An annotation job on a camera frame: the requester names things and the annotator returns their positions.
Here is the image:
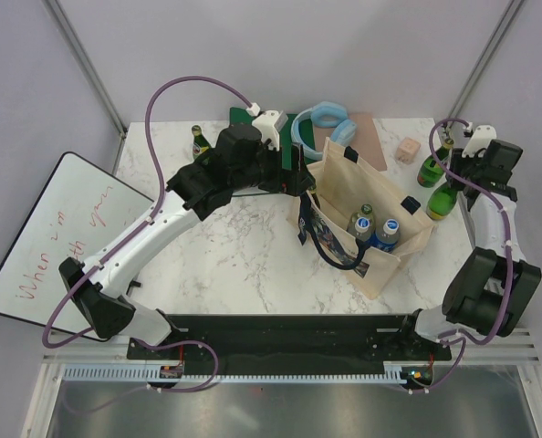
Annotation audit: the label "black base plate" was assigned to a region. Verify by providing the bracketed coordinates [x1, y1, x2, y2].
[127, 315, 451, 374]

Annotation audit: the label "clear bottle green cap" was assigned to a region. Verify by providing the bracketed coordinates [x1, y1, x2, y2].
[350, 203, 374, 224]

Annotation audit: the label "Pocari Sweat bottle right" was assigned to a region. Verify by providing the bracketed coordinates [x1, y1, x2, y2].
[372, 218, 400, 253]

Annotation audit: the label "cream canvas tote bag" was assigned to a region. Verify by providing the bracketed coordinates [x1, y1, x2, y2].
[287, 139, 433, 299]

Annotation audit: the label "light blue cable duct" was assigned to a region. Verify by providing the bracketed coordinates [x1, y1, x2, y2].
[62, 364, 406, 384]

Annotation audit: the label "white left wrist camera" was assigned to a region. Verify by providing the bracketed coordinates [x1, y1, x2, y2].
[246, 103, 287, 151]

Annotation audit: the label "green Perrier bottle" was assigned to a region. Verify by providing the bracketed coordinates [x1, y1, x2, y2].
[417, 138, 454, 188]

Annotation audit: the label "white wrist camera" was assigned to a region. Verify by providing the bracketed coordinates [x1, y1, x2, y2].
[462, 123, 497, 158]
[246, 103, 287, 151]

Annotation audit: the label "Pocari Sweat bottle left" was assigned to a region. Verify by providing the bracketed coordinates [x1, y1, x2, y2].
[350, 217, 374, 243]

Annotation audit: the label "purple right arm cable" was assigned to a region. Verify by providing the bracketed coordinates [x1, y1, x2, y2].
[389, 118, 518, 396]

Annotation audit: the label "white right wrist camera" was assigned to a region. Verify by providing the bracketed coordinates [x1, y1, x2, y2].
[462, 123, 497, 158]

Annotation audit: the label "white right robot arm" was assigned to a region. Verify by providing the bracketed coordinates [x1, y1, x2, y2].
[396, 140, 542, 360]

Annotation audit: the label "left aluminium frame post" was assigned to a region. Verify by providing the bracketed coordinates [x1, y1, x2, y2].
[42, 0, 129, 138]

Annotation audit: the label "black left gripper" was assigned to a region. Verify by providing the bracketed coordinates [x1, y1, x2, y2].
[232, 139, 315, 198]

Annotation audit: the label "whiteboard with red writing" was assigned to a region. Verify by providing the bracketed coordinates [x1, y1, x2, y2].
[0, 152, 151, 326]

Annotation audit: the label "pocari sweat bottle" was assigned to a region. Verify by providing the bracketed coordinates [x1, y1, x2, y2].
[372, 218, 400, 253]
[350, 217, 374, 243]

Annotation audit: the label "aluminium frame rail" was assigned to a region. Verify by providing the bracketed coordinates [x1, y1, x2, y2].
[440, 0, 527, 329]

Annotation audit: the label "light blue headphones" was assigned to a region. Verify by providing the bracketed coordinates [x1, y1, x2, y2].
[290, 101, 357, 161]

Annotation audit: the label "green glass bottle gold cap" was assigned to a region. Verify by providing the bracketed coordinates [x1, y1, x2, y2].
[191, 125, 212, 160]

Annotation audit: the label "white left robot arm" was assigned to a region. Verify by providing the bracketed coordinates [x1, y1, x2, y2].
[58, 123, 315, 359]

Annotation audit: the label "pink cube power adapter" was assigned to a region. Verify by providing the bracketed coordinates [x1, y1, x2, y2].
[394, 137, 421, 164]

